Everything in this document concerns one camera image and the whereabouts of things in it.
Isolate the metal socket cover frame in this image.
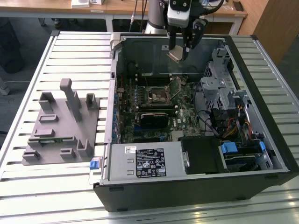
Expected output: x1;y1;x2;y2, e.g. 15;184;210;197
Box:
166;76;188;94

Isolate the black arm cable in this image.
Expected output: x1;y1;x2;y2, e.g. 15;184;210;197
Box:
193;0;226;18

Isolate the blue case latch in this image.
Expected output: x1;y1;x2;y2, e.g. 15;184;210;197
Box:
89;157;101;169

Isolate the silver finned heatsink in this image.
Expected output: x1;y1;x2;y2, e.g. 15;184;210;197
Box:
172;130;188;139

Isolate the silver disk bay cage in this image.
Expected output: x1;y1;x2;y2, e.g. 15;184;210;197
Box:
199;38;252;112

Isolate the grey hanging cable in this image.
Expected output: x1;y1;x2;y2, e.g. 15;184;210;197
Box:
129;0;141;33

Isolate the yellow red wire bundle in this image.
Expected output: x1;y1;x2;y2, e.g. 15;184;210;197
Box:
223;104;254;140

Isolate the wooden cabinet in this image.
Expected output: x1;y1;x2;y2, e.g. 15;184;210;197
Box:
238;0;299;67

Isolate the green motherboard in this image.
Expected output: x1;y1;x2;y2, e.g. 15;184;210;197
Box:
115;72;203;144

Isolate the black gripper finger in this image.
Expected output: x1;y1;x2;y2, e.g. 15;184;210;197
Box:
182;18;209;62
168;25;177;51

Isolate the black graphics card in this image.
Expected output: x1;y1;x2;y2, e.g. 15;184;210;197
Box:
139;112;169;128

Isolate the silver power supply unit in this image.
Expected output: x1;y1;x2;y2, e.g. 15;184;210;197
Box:
108;142;187;182

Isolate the grey parts rack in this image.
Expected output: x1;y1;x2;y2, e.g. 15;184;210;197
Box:
21;78;101;166

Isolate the large white box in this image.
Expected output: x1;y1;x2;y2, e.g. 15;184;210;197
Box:
71;0;91;9

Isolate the wooden desk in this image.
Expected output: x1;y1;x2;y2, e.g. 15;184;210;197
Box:
0;0;249;35

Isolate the CPU socket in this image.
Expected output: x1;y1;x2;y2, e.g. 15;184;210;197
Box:
147;85;175;105

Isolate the silver CPU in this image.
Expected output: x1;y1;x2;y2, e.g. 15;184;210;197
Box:
166;45;185;64

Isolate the black PC case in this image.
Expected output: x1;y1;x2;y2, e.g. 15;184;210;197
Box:
93;32;299;213

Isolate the black bin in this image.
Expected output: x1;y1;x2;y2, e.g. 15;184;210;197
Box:
0;18;25;73

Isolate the black bay cover plate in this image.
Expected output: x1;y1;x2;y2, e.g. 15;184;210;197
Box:
178;136;228;175

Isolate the green RAM stick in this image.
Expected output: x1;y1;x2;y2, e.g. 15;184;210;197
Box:
38;137;64;143

